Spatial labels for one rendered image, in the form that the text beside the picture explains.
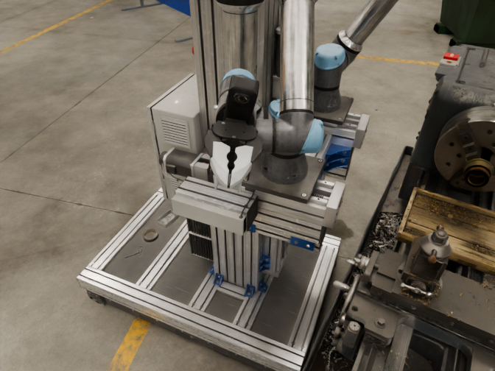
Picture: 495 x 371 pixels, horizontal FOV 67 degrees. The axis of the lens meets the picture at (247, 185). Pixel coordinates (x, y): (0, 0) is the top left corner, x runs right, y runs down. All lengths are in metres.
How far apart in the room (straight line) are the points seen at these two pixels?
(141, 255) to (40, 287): 0.67
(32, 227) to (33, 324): 0.81
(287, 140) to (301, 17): 0.27
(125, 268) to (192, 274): 0.38
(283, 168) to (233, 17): 0.45
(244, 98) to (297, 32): 0.32
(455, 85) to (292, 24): 1.02
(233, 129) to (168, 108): 0.86
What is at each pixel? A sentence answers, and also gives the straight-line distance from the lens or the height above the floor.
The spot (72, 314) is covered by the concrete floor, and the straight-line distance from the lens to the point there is 2.43.
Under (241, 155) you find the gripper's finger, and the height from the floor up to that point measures 1.58.
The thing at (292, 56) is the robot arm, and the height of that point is 1.61.
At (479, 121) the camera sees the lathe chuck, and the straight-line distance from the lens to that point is 1.59.
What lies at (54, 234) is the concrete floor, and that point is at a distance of 2.91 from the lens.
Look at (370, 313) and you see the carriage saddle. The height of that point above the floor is 0.91.
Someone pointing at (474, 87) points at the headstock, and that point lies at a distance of 1.77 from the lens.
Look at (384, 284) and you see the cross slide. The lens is 1.23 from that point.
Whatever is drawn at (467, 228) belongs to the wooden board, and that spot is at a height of 0.89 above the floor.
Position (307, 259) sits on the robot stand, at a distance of 2.20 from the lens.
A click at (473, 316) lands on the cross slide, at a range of 1.25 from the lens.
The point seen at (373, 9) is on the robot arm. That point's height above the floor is 1.53.
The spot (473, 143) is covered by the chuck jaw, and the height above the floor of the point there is 1.16.
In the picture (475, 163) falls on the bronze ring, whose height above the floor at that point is 1.12.
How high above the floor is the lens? 1.91
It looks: 40 degrees down
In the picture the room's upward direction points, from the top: straight up
